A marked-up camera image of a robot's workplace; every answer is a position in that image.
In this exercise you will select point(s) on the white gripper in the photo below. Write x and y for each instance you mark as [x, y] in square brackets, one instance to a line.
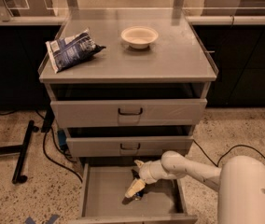
[146, 173]

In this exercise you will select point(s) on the blue pepsi can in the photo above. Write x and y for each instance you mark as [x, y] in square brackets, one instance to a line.
[138, 196]

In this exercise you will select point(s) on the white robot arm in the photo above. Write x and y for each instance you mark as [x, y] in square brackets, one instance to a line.
[240, 184]

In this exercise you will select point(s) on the middle grey drawer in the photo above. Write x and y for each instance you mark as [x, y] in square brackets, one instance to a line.
[127, 146]

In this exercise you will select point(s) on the grey drawer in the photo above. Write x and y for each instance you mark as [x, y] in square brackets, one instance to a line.
[103, 199]
[114, 113]
[127, 146]

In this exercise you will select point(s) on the bottom grey drawer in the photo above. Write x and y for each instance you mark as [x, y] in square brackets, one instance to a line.
[103, 199]

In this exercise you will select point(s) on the top grey drawer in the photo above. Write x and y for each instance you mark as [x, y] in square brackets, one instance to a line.
[114, 113]

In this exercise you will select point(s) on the grey drawer cabinet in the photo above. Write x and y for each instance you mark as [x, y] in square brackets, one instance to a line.
[175, 66]

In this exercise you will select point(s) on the blue power adapter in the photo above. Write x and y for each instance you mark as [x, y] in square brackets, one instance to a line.
[62, 140]

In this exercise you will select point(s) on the black metal stand leg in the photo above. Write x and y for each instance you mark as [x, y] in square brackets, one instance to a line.
[21, 150]

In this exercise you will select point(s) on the white paper bowl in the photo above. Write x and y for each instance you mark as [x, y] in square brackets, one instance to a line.
[139, 37]

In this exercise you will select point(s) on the blue chip bag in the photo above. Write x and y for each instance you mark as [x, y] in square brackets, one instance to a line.
[72, 50]

